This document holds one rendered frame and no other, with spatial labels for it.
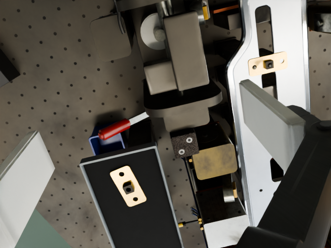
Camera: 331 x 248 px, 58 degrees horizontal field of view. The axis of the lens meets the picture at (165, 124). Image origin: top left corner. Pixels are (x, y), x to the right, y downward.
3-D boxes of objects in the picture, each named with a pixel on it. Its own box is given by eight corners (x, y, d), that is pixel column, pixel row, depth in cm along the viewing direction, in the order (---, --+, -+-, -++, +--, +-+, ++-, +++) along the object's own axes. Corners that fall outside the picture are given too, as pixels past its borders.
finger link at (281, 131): (288, 123, 12) (307, 119, 12) (237, 80, 19) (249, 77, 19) (293, 183, 13) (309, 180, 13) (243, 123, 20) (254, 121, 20)
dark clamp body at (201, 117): (185, 78, 96) (211, 124, 60) (149, 86, 96) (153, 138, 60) (181, 55, 93) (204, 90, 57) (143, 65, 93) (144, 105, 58)
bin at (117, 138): (130, 147, 103) (129, 161, 95) (102, 154, 103) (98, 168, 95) (121, 119, 99) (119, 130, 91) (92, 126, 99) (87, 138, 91)
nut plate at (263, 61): (286, 50, 64) (288, 51, 62) (287, 68, 65) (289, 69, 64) (247, 59, 64) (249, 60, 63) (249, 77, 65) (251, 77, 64)
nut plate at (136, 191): (147, 199, 56) (147, 203, 55) (128, 206, 57) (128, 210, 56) (128, 164, 53) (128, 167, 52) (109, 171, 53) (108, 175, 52)
